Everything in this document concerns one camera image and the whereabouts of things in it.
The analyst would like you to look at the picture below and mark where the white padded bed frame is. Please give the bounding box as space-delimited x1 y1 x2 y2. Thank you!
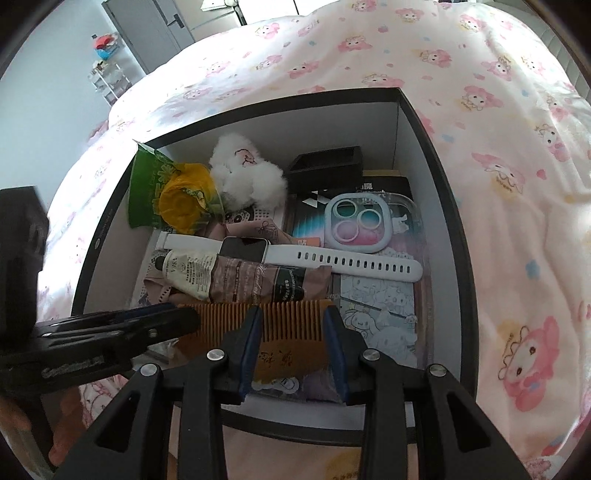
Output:
531 0 591 99

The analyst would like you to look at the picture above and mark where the green snack packet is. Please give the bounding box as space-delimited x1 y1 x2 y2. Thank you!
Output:
128 141 223 232

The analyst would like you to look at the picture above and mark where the white wardrobe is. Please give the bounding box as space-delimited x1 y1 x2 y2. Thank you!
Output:
189 0 259 42

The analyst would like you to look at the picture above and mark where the purple cartoon card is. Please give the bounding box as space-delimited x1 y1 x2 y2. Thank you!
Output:
252 369 345 403

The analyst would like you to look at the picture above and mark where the white plush toy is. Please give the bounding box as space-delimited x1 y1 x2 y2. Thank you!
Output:
209 134 288 210

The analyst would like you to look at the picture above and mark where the white smart watch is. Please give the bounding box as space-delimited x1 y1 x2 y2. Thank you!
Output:
159 232 424 282

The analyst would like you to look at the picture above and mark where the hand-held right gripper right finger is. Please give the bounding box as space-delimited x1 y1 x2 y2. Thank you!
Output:
322 305 532 480

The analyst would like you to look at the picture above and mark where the black storage box container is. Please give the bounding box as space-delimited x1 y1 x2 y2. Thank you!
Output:
69 87 478 448

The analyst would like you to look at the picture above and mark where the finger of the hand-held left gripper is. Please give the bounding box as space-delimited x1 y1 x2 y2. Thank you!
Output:
110 307 200 360
36 304 181 339

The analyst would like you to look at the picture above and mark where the grey door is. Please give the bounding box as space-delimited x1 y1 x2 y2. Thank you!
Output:
102 0 195 75

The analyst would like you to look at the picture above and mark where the pink printed pouch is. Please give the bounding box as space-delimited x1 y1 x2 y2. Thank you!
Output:
141 205 296 305

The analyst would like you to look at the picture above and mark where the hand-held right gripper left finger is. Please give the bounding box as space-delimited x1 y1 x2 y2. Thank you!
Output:
53 305 264 480

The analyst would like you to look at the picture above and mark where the white wire rack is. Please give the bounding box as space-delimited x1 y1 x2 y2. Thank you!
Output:
88 32 136 108

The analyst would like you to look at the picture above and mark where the pink cartoon printed blanket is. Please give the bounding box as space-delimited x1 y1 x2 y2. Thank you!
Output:
37 0 591 480

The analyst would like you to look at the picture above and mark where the small black square box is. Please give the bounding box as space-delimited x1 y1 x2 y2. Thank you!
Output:
284 146 363 185

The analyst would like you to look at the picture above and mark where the person's left hand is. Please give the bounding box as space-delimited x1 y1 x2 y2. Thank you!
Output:
0 385 108 469

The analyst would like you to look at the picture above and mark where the white hand cream tube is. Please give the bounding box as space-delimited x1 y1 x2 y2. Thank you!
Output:
161 249 222 303

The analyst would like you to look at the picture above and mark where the yellow plastic toy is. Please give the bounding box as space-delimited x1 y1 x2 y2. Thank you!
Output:
158 162 218 234

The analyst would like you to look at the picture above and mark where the orange wooden comb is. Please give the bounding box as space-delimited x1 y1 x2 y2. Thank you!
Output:
175 299 334 386

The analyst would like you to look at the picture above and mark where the black teal packet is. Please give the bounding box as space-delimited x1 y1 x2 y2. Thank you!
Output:
285 185 334 241

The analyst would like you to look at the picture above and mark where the black flat box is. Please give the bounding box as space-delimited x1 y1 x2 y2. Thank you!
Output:
361 170 415 198

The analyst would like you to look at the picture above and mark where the clear cartoon phone case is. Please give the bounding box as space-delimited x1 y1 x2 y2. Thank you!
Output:
323 190 428 370

